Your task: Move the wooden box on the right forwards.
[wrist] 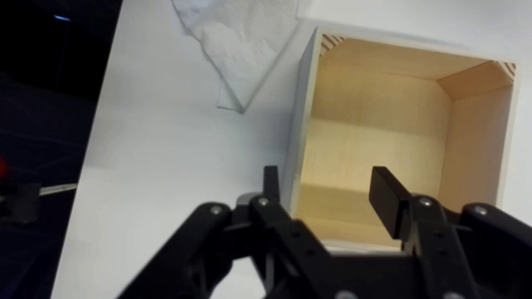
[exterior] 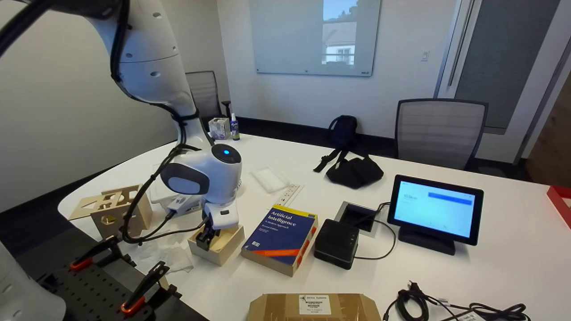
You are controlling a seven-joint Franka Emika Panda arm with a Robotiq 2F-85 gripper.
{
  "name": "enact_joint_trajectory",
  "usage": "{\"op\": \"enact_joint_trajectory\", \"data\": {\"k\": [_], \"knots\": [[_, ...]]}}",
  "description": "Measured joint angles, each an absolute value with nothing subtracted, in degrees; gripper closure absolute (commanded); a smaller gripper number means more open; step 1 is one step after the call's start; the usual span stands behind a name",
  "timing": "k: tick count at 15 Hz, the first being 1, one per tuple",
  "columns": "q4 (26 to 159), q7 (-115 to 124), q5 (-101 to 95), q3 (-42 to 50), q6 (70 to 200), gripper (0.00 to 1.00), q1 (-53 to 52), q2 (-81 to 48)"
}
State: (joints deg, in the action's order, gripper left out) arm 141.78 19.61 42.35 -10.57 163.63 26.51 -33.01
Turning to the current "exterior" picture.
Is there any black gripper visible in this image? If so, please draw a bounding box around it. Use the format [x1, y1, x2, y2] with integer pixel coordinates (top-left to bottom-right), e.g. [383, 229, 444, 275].
[196, 220, 224, 252]

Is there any small wooden box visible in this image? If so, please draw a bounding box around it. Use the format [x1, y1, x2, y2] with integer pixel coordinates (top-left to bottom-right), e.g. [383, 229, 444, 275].
[187, 223, 246, 268]

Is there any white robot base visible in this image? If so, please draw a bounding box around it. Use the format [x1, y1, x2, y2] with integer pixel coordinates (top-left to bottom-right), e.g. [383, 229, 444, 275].
[0, 241, 67, 321]

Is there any wooden shape sorter box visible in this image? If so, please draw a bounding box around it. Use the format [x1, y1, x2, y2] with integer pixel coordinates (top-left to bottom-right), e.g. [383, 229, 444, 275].
[69, 184, 155, 241]

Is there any brown cardboard box with label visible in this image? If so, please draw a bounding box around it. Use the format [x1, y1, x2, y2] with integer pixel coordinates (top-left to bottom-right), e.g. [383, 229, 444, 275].
[244, 293, 381, 321]

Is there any black rectangular device box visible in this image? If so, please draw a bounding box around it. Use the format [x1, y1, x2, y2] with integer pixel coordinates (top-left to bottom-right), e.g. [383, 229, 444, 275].
[312, 218, 362, 271]

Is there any crumpled white plastic wrap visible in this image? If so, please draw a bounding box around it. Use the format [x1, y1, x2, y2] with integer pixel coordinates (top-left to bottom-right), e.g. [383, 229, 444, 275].
[126, 229, 196, 275]

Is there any blue hardcover book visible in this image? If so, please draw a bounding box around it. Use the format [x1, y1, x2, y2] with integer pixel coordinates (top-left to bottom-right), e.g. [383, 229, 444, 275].
[239, 204, 319, 279]

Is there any white eraser block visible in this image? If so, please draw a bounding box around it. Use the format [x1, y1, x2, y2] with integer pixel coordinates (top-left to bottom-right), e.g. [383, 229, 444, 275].
[251, 168, 289, 195]

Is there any white flat strip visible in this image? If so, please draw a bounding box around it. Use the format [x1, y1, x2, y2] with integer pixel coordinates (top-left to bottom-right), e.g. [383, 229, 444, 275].
[274, 182, 303, 209]

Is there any small blue bottle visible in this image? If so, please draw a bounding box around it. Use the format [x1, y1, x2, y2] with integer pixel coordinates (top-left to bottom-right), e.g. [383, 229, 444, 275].
[228, 113, 242, 143]

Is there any black perforated mounting board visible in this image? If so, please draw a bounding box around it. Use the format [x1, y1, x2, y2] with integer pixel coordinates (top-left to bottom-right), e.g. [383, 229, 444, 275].
[32, 236, 206, 321]

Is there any narrow grey mesh office chair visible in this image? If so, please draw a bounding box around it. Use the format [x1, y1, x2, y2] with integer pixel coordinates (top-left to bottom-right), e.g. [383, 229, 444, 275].
[183, 68, 224, 134]

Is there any black tablet screen on stand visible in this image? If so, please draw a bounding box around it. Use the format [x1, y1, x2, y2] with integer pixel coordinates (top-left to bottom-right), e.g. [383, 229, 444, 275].
[385, 173, 485, 257]

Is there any wide grey mesh office chair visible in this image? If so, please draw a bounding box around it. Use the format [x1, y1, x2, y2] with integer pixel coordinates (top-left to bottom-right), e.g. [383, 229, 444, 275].
[394, 97, 490, 172]

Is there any red object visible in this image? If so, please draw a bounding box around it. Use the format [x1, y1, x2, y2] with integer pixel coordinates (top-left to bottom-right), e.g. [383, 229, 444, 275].
[546, 184, 571, 230]

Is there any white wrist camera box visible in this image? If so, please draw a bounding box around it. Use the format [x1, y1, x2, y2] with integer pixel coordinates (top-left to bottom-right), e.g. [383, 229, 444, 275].
[165, 195, 205, 218]

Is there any black clamp with orange handle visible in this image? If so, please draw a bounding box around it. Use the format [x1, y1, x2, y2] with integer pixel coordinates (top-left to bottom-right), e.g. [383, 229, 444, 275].
[117, 259, 182, 318]
[67, 232, 133, 275]

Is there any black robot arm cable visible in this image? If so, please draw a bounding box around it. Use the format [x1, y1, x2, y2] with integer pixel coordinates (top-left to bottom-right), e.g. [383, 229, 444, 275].
[115, 141, 205, 246]

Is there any black bag with strap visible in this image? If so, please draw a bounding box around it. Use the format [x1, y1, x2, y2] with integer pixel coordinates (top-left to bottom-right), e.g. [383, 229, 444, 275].
[312, 114, 385, 191]

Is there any thin black tablet cable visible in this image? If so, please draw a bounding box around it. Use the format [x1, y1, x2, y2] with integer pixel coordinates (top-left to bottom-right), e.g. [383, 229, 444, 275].
[355, 202, 399, 264]

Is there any wall whiteboard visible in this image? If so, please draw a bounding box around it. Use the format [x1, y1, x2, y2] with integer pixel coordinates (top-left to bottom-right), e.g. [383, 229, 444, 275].
[248, 0, 383, 81]

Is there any black cable bundle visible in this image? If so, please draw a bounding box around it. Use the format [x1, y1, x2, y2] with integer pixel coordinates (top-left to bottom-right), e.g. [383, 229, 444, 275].
[381, 280, 533, 321]

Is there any glass door with frame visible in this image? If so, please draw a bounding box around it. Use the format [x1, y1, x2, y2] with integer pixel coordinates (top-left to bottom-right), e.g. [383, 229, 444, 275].
[435, 0, 571, 163]

